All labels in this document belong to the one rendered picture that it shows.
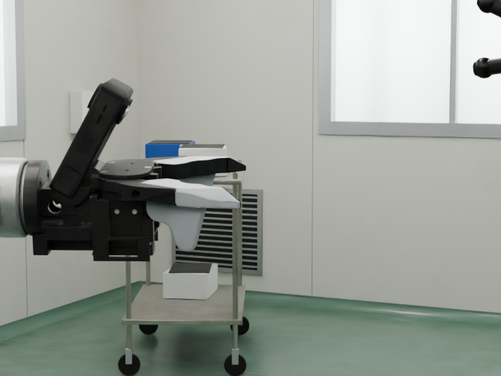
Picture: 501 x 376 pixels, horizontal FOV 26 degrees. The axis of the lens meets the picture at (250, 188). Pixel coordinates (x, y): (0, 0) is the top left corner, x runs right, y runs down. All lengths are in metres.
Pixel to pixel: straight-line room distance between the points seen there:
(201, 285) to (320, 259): 1.26
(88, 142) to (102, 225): 0.08
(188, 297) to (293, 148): 1.43
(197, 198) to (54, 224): 0.16
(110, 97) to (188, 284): 4.37
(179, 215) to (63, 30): 5.27
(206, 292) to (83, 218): 4.33
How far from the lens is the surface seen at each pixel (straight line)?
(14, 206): 1.00
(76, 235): 1.02
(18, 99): 5.83
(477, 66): 0.70
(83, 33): 6.37
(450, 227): 6.14
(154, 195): 0.95
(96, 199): 0.99
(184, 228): 0.95
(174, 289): 5.36
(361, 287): 6.34
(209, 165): 1.06
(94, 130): 0.99
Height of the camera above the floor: 1.32
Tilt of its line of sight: 6 degrees down
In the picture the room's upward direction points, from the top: straight up
